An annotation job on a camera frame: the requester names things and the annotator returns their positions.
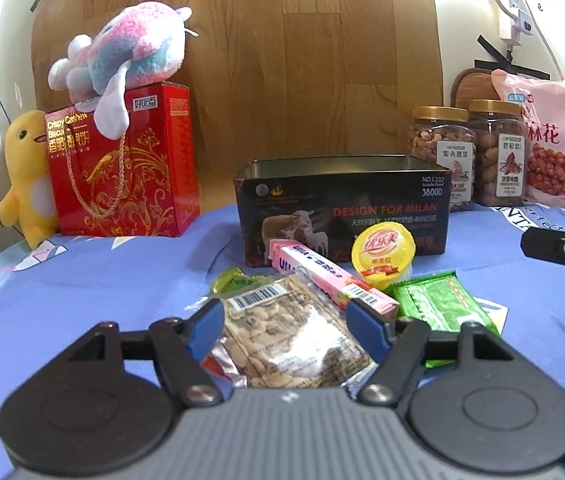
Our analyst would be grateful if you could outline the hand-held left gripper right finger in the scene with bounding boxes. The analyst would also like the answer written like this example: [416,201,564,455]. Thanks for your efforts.
[345,297,513,408]

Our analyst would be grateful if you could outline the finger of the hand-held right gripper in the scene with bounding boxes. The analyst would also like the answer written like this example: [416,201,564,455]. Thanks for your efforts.
[521,227,565,277]

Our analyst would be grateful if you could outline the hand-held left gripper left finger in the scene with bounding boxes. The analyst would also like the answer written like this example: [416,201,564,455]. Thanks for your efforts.
[65,299,226,408]

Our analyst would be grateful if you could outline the lime green snack packet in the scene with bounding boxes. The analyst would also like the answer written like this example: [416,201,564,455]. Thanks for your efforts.
[210,266,278,298]

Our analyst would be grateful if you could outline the clear nut packet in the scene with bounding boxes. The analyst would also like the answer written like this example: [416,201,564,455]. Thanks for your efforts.
[201,272,375,391]

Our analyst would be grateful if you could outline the yellow jelly cup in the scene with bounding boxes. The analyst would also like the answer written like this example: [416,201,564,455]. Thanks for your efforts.
[351,221,417,291]

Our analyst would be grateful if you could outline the pink candy box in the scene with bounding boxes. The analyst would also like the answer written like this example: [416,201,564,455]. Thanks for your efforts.
[268,238,399,318]

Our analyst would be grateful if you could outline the black tin box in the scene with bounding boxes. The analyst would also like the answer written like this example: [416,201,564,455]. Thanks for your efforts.
[234,156,450,268]

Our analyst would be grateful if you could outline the blue printed blanket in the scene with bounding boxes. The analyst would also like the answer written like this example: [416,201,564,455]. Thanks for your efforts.
[0,200,565,480]

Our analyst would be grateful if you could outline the pink snack bag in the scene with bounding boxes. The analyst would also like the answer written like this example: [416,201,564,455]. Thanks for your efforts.
[491,69,565,211]

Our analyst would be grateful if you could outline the pecan jar with gold lid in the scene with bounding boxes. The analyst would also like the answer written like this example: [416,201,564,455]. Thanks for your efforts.
[468,100,530,207]

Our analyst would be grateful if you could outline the cashew jar with gold lid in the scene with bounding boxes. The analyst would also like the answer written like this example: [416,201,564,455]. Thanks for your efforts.
[408,106,478,213]

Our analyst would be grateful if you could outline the red gift box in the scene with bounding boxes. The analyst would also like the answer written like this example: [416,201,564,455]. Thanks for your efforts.
[45,82,200,238]

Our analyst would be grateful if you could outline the small round wooden board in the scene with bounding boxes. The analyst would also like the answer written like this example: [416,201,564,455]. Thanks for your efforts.
[449,67,500,111]

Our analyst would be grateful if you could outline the crossed black tape strips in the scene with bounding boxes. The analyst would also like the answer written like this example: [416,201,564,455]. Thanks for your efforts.
[477,37,550,81]

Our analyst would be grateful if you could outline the white power strip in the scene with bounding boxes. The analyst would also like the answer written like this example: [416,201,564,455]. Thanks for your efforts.
[497,0,535,43]

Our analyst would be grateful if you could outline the yellow duck plush toy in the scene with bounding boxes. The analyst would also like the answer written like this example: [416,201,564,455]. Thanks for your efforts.
[0,109,60,250]

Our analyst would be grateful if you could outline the pink and blue plush toy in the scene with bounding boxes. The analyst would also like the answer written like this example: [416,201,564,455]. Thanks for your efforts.
[47,1,198,138]

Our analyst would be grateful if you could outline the white cable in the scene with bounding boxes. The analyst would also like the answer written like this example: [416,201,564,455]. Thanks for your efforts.
[479,0,565,81]

